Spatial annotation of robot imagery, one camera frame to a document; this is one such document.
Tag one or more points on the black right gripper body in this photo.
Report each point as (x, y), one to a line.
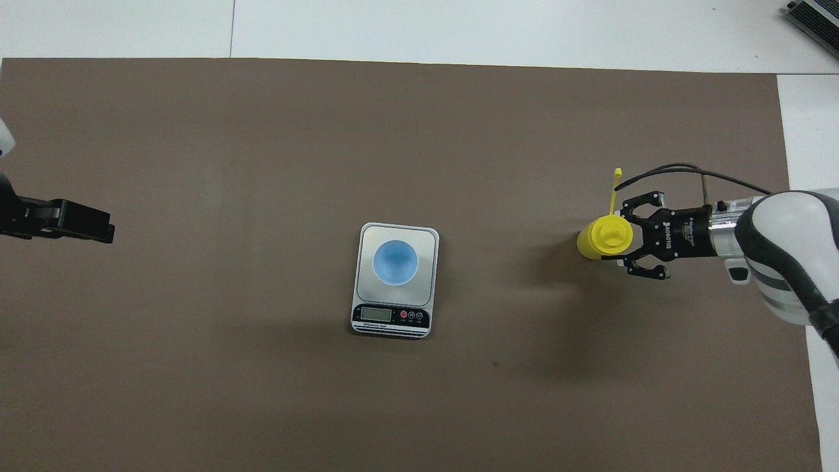
(682, 233)

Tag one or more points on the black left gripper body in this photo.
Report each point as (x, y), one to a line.
(26, 219)

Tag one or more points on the yellow squeeze bottle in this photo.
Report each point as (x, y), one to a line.
(606, 237)

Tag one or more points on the light blue plastic cup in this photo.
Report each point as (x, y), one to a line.
(395, 262)

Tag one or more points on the silver digital kitchen scale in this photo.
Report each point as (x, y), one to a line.
(393, 308)

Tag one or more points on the brown table mat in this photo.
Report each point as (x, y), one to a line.
(459, 144)

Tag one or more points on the grey metal device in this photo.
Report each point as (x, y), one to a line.
(819, 19)

